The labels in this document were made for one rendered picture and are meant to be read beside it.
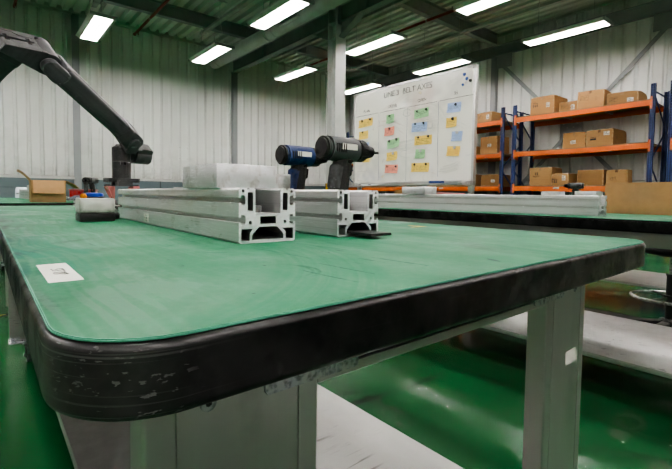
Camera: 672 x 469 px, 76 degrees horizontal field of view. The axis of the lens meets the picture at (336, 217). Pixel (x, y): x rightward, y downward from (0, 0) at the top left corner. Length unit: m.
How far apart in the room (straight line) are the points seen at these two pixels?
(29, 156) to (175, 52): 4.62
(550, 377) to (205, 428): 0.63
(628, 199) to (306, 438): 2.19
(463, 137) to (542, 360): 3.13
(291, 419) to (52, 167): 12.07
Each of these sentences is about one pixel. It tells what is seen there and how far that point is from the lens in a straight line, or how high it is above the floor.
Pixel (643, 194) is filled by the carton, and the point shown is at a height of 0.87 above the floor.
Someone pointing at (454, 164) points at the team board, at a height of 1.13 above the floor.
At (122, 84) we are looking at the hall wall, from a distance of 12.98.
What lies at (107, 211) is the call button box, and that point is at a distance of 1.25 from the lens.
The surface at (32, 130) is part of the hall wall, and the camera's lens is 12.43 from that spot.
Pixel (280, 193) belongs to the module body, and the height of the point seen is 0.86.
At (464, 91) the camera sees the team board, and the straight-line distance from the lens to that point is 3.91.
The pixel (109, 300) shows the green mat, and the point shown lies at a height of 0.78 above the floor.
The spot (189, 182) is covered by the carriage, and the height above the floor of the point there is 0.87.
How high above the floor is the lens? 0.86
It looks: 3 degrees down
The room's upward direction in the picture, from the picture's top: 1 degrees clockwise
